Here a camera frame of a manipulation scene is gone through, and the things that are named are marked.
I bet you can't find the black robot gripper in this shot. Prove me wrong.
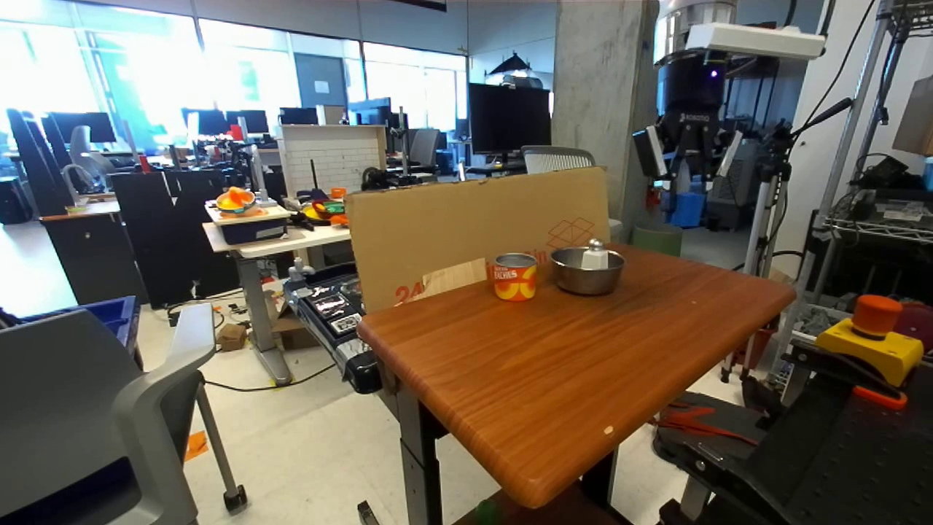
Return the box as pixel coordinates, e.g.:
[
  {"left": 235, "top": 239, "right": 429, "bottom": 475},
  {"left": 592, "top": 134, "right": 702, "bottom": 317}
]
[{"left": 632, "top": 110, "right": 744, "bottom": 182}]

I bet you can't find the blue block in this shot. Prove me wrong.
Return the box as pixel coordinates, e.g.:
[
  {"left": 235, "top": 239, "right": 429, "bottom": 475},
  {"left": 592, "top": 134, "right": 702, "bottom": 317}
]
[{"left": 670, "top": 193, "right": 706, "bottom": 231}]

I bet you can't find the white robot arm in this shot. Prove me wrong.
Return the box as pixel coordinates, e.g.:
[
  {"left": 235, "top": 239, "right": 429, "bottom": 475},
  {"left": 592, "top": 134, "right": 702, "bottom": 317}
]
[{"left": 632, "top": 0, "right": 826, "bottom": 182}]

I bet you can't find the white object in bowl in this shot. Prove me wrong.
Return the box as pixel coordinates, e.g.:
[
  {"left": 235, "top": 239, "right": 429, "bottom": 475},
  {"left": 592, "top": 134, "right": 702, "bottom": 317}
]
[{"left": 579, "top": 239, "right": 608, "bottom": 271}]

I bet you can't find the steel bowl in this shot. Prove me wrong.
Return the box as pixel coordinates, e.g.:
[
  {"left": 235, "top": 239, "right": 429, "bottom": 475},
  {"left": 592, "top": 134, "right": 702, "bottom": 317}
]
[{"left": 552, "top": 249, "right": 623, "bottom": 298}]

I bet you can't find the black computer monitor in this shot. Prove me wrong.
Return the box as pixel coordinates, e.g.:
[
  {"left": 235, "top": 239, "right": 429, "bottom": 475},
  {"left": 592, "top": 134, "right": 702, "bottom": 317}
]
[{"left": 470, "top": 86, "right": 552, "bottom": 151}]

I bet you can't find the orange yellow tin can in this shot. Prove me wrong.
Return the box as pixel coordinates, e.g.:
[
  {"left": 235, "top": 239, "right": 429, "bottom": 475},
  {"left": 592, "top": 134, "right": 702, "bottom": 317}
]
[{"left": 486, "top": 250, "right": 537, "bottom": 304}]

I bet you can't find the yellow emergency stop button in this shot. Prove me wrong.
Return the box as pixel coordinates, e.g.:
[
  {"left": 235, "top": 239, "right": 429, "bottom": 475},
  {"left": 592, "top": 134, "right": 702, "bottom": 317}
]
[{"left": 815, "top": 294, "right": 923, "bottom": 387}]

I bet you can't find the cardboard panel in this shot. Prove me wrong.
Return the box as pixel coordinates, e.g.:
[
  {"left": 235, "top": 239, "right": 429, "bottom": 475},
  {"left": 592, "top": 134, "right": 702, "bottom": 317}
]
[{"left": 346, "top": 166, "right": 608, "bottom": 312}]

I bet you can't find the tray with colourful toys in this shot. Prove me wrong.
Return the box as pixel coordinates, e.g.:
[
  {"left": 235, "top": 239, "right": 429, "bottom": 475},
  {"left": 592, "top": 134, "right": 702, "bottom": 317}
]
[{"left": 203, "top": 188, "right": 292, "bottom": 246}]

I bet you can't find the white side table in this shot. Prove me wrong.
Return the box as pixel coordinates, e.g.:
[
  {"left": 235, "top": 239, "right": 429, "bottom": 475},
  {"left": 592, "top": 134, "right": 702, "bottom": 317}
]
[{"left": 200, "top": 223, "right": 349, "bottom": 384}]

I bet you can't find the grey office chair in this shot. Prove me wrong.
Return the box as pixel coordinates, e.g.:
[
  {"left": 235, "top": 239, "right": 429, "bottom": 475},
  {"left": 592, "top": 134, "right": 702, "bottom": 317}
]
[{"left": 0, "top": 304, "right": 248, "bottom": 525}]

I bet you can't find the camera tripod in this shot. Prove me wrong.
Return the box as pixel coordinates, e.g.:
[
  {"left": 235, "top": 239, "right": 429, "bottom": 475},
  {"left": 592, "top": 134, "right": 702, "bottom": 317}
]
[{"left": 721, "top": 96, "right": 856, "bottom": 384}]

